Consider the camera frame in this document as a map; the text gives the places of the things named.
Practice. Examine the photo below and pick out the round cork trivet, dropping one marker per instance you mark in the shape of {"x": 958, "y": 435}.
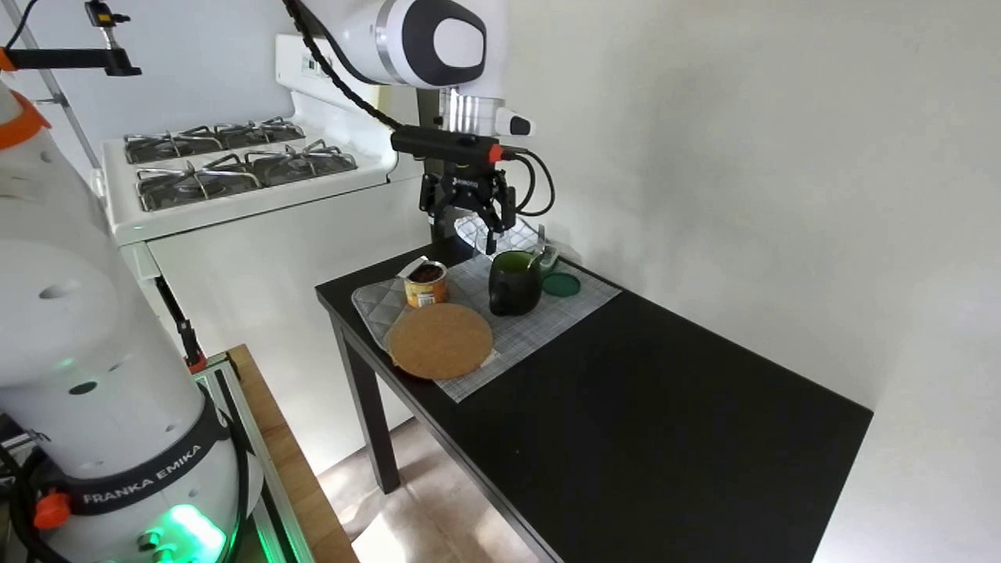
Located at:
{"x": 438, "y": 340}

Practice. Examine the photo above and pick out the clear glass container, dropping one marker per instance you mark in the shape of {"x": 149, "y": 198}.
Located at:
{"x": 548, "y": 255}

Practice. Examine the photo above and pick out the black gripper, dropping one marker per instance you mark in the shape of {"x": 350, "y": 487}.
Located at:
{"x": 468, "y": 188}

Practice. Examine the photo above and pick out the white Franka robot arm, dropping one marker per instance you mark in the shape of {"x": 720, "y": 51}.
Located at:
{"x": 105, "y": 345}

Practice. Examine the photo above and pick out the green round lid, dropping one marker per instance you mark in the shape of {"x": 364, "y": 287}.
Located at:
{"x": 561, "y": 282}

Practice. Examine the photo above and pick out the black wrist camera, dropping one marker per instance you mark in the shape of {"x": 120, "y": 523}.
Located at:
{"x": 458, "y": 145}

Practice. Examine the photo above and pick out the white gas stove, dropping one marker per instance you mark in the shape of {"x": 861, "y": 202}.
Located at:
{"x": 240, "y": 168}

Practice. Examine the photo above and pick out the grey quilted mat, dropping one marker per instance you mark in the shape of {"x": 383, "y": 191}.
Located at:
{"x": 378, "y": 301}

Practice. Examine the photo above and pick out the black mug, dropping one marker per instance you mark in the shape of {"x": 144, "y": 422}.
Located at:
{"x": 514, "y": 282}

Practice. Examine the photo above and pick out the grey grid pattern mat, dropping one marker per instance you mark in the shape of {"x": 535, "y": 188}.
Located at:
{"x": 552, "y": 316}

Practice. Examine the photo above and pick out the black table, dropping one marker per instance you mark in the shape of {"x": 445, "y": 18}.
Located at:
{"x": 647, "y": 441}

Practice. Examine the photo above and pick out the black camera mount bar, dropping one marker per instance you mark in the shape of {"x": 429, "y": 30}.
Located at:
{"x": 73, "y": 62}

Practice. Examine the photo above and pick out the black red clamp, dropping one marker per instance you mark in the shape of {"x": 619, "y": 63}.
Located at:
{"x": 190, "y": 334}

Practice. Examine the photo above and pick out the wooden board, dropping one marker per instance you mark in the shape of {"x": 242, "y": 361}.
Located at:
{"x": 300, "y": 470}

